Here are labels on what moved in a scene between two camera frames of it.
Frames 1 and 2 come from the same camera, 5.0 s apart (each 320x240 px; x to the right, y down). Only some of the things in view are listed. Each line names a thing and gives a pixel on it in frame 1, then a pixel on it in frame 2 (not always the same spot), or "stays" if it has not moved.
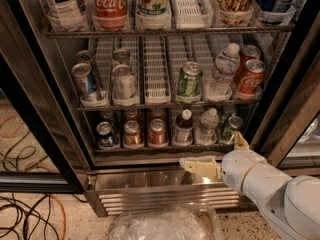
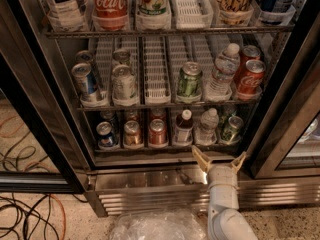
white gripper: (240, 169) to (222, 176)
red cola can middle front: (252, 79) stays
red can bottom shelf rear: (158, 113) stays
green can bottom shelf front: (230, 125) stays
